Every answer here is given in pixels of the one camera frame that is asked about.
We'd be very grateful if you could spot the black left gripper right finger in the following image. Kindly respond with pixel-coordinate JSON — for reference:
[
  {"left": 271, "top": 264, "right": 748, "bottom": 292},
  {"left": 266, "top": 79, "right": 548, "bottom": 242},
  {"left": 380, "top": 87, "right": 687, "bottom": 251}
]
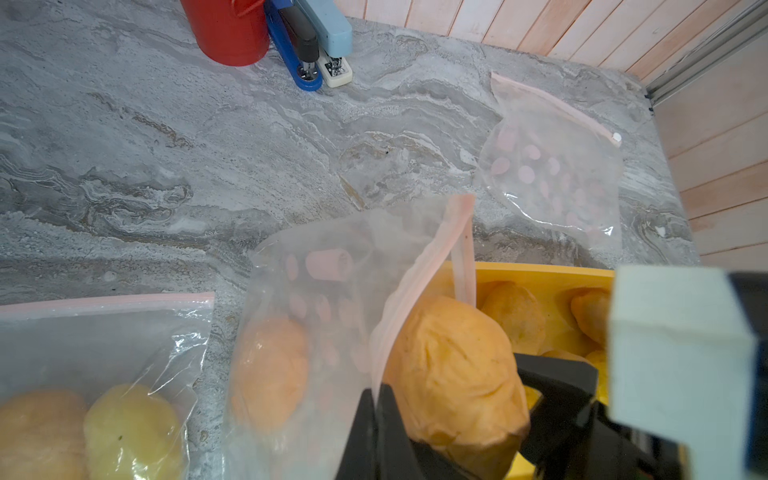
[{"left": 376, "top": 384, "right": 424, "bottom": 480}]

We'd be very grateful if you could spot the clear zipper bag pink zip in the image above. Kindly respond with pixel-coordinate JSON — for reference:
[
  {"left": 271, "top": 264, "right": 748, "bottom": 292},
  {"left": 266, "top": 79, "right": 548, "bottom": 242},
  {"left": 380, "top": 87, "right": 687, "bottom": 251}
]
[{"left": 1, "top": 292, "right": 215, "bottom": 479}]

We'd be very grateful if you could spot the yellow plastic tray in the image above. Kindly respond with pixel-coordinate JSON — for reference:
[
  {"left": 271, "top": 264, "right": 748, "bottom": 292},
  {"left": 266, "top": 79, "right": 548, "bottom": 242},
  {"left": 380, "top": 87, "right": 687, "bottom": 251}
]
[{"left": 419, "top": 260, "right": 616, "bottom": 480}]

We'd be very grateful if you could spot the red metal pencil bucket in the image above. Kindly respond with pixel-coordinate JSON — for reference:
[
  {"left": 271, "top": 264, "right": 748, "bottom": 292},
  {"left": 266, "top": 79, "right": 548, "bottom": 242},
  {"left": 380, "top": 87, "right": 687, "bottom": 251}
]
[{"left": 181, "top": 0, "right": 270, "bottom": 67}]

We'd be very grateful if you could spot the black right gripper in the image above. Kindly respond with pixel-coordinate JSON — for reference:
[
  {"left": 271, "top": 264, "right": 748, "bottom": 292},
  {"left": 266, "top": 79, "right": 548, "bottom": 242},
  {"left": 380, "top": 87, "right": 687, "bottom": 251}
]
[{"left": 410, "top": 353, "right": 684, "bottom": 480}]

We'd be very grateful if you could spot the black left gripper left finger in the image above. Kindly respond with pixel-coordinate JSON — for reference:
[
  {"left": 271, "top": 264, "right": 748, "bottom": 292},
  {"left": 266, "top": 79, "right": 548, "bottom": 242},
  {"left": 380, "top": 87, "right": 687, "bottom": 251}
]
[{"left": 335, "top": 389, "right": 378, "bottom": 480}]

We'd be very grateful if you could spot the light blue stapler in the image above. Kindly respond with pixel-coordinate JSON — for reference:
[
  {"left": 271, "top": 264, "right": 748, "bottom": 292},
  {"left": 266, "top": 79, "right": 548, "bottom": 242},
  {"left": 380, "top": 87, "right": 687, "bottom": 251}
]
[{"left": 294, "top": 0, "right": 354, "bottom": 88}]

